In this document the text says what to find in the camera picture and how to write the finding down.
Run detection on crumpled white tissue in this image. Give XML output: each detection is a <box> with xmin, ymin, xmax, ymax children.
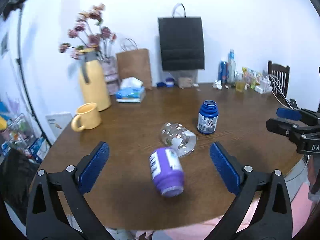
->
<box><xmin>212</xmin><ymin>80</ymin><xmax>222</xmax><ymax>90</ymax></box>

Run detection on white charger power strip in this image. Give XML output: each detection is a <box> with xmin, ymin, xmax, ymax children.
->
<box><xmin>254</xmin><ymin>79</ymin><xmax>272</xmax><ymax>94</ymax></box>

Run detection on white charging cable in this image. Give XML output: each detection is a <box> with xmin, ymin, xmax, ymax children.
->
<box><xmin>266</xmin><ymin>74</ymin><xmax>295</xmax><ymax>111</ymax></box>

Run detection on black light stand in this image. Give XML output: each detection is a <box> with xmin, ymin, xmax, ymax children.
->
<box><xmin>15</xmin><ymin>10</ymin><xmax>53</xmax><ymax>147</ymax></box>

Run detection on yellow thermos jug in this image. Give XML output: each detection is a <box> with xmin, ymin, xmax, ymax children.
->
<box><xmin>79</xmin><ymin>48</ymin><xmax>111</xmax><ymax>112</ymax></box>

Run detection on black phone stand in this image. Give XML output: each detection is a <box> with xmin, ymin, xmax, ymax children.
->
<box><xmin>289</xmin><ymin>99</ymin><xmax>299</xmax><ymax>110</ymax></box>

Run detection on purple bottle white label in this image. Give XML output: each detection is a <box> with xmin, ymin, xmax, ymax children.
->
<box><xmin>149</xmin><ymin>147</ymin><xmax>184</xmax><ymax>198</ymax></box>

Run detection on clear jar of grains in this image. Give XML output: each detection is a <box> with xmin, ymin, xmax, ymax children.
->
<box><xmin>177</xmin><ymin>70</ymin><xmax>198</xmax><ymax>89</ymax></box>

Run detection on blue pet supplement bottle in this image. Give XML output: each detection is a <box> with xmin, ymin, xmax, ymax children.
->
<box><xmin>197</xmin><ymin>100</ymin><xmax>219</xmax><ymax>134</ymax></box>

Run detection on black paper bag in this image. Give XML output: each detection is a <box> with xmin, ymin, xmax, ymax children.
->
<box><xmin>158</xmin><ymin>3</ymin><xmax>204</xmax><ymax>72</ymax></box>

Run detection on colourful snack packets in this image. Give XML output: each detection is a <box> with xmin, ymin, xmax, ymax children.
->
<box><xmin>242</xmin><ymin>67</ymin><xmax>263</xmax><ymax>89</ymax></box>

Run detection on cluttered wire rack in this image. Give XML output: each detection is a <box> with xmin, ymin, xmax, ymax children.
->
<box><xmin>1</xmin><ymin>102</ymin><xmax>48</xmax><ymax>164</ymax></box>

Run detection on blue tissue box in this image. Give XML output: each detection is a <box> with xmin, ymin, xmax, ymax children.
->
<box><xmin>116</xmin><ymin>77</ymin><xmax>146</xmax><ymax>103</ymax></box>

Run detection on clear glass cartoon cup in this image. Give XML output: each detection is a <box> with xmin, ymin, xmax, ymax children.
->
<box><xmin>160</xmin><ymin>122</ymin><xmax>197</xmax><ymax>158</ymax></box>

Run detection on yellow ceramic mug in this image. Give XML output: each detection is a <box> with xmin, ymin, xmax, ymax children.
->
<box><xmin>71</xmin><ymin>102</ymin><xmax>102</xmax><ymax>132</ymax></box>

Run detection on small purple white jar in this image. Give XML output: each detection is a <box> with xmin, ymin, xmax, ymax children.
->
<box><xmin>165</xmin><ymin>77</ymin><xmax>175</xmax><ymax>87</ymax></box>

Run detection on clear glass bottle blue cap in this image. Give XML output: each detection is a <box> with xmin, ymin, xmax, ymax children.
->
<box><xmin>227</xmin><ymin>49</ymin><xmax>236</xmax><ymax>85</ymax></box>

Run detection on pink artificial flowers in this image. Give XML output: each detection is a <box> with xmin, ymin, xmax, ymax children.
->
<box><xmin>59</xmin><ymin>3</ymin><xmax>117</xmax><ymax>60</ymax></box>

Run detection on pink textured vase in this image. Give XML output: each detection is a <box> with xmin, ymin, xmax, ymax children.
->
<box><xmin>100</xmin><ymin>56</ymin><xmax>120</xmax><ymax>95</ymax></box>

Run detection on white carton box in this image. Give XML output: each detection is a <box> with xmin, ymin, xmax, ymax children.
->
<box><xmin>45</xmin><ymin>112</ymin><xmax>73</xmax><ymax>144</ymax></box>

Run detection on pink trousers lap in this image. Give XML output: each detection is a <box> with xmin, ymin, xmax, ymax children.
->
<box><xmin>135</xmin><ymin>182</ymin><xmax>312</xmax><ymax>239</ymax></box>

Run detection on blue drink can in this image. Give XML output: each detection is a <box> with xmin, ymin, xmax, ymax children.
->
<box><xmin>218</xmin><ymin>60</ymin><xmax>228</xmax><ymax>84</ymax></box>

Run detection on dark wooden chair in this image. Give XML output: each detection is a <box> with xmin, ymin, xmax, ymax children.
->
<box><xmin>267</xmin><ymin>61</ymin><xmax>290</xmax><ymax>97</ymax></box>

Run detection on glass of yellow drink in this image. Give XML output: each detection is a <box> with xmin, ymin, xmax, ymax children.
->
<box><xmin>235</xmin><ymin>73</ymin><xmax>246</xmax><ymax>92</ymax></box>

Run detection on brown paper bag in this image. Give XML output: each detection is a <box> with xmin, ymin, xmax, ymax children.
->
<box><xmin>116</xmin><ymin>38</ymin><xmax>152</xmax><ymax>90</ymax></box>

